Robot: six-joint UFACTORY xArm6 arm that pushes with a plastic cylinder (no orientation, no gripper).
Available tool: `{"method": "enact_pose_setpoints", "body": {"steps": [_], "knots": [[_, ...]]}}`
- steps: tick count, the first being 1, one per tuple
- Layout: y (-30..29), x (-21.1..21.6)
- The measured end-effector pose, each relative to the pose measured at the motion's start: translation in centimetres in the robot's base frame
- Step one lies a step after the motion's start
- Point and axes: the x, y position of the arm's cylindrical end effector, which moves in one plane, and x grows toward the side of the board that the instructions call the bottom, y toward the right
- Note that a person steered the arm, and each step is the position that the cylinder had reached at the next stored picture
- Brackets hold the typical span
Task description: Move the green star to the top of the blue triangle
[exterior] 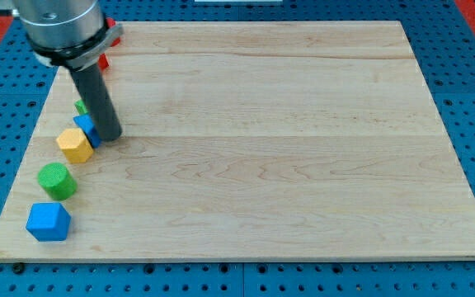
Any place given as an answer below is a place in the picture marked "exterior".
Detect blue cube block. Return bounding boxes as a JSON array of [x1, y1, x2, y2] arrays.
[[26, 202, 72, 242]]

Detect green star block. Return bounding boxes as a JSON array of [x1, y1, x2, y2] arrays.
[[74, 100, 88, 116]]

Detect green cylinder block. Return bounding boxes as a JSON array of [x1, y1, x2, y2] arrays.
[[37, 163, 78, 201]]

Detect yellow hexagon block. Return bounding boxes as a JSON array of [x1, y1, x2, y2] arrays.
[[56, 128, 94, 163]]

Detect red block lower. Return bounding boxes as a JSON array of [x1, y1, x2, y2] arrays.
[[97, 54, 109, 71]]

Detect wooden board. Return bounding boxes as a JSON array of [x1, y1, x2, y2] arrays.
[[0, 21, 475, 263]]

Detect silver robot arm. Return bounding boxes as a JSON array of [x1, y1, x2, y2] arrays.
[[13, 0, 124, 71]]

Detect red block upper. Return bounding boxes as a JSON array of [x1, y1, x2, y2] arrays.
[[106, 17, 121, 47]]

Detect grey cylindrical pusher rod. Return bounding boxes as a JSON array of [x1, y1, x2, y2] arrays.
[[70, 64, 122, 142]]

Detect blue triangle block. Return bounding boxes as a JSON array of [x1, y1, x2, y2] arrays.
[[73, 114, 101, 149]]

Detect red block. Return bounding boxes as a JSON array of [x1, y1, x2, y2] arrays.
[[97, 54, 109, 71], [106, 17, 121, 47]]

